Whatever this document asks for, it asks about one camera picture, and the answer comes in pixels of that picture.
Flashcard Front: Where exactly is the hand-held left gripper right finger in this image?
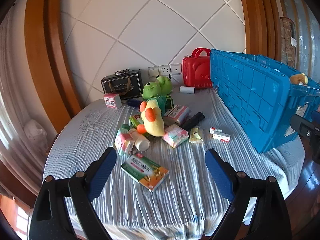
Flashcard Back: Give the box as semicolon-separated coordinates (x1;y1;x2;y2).
204;148;293;240

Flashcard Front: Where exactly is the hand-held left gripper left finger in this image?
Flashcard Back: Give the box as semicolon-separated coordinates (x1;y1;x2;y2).
27;147;117;240

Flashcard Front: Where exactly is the green orange medicine box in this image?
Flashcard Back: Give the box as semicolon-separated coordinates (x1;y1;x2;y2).
120;153;170;193

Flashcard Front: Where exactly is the blue plastic crate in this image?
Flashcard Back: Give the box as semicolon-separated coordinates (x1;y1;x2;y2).
209;48;320;154

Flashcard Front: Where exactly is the black folding umbrella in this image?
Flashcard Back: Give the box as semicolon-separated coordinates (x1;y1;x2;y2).
180;112;205;131

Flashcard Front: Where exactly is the green frog plush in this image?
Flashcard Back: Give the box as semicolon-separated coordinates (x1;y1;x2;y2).
142;76;173;101

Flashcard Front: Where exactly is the cloth-covered round desktop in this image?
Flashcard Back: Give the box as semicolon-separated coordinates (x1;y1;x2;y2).
42;86;306;240

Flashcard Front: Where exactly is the red white small box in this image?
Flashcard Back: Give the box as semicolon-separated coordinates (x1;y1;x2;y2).
212;132;231;143

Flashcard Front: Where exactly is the pink green box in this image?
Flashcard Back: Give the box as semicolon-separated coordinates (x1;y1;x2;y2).
114;128;136;155

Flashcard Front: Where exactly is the brown plush toy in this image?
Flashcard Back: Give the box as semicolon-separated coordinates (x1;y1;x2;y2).
289;73;310;86

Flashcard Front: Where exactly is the yellow green sachet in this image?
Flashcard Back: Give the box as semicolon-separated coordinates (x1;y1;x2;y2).
189;126;205;145

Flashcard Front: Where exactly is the white plastic bottle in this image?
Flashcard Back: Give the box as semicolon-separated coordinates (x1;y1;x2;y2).
128;128;151;152

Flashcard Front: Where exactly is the floral tissue pack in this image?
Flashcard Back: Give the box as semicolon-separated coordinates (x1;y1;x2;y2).
162;124;189;149

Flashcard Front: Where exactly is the green snack packet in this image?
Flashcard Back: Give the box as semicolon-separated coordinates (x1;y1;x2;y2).
129;114;144;128

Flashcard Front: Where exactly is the small pink box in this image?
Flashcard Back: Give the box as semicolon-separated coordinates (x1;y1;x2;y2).
103;93;122;109

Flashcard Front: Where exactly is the yellow duck plush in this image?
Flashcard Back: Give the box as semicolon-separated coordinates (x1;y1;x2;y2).
136;96;167;137

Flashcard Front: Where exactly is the pink tissue pack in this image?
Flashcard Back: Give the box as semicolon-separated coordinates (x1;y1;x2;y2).
163;105;191;125

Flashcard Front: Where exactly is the clear plastic bag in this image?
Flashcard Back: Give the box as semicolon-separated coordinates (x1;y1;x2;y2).
23;119;48;151

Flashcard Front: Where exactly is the rolled patterned carpet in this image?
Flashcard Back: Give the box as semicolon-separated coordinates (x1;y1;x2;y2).
279;17;298;66

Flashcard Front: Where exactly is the black gift box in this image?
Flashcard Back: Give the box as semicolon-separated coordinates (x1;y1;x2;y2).
101;69;147;103

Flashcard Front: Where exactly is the white paper roll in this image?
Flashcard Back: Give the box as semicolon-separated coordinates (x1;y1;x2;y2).
179;86;196;96

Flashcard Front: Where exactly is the red toy suitcase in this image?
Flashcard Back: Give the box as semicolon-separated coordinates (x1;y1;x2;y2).
182;47;213;89

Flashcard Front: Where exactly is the wooden door frame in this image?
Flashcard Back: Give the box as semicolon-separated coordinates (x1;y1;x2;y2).
24;0;82;128

